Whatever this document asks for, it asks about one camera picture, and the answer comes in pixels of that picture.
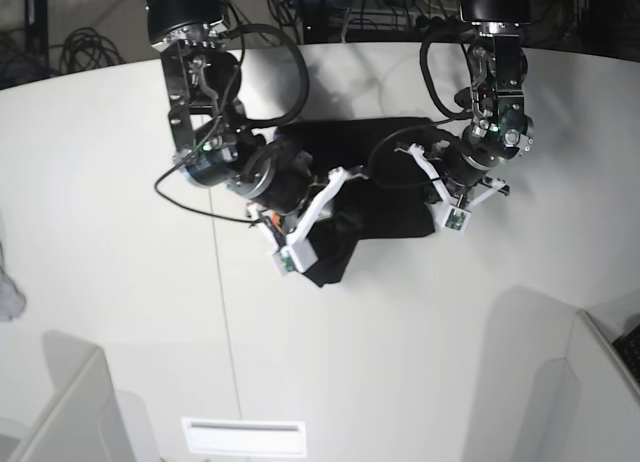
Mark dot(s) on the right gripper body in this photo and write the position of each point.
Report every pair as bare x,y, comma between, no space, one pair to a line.
281,175

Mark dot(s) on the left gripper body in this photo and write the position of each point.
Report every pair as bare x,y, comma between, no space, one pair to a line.
463,172

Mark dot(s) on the black T-shirt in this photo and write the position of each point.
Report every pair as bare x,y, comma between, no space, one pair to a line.
390,203

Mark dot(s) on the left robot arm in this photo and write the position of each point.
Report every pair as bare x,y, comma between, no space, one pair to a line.
493,107

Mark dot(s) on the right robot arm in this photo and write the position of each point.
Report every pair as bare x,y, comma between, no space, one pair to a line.
203,79

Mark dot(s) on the black keyboard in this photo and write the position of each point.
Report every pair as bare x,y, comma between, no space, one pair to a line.
628,348

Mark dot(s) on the white paper label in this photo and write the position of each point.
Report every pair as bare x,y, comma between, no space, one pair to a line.
263,439

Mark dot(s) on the white partition panel right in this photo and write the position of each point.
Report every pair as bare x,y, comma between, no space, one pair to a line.
584,406

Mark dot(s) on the white partition panel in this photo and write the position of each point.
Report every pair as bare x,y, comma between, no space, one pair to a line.
584,406
81,422

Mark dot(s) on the grey cloth at left edge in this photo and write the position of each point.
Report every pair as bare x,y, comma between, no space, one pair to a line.
12,300

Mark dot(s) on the white partition panel left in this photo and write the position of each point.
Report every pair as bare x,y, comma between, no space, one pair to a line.
81,422

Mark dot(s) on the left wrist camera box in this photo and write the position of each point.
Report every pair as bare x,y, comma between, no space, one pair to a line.
447,216

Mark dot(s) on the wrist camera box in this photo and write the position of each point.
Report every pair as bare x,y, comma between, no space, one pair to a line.
298,257
447,216

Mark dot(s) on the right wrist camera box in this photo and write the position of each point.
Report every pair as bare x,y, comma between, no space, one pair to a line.
298,257

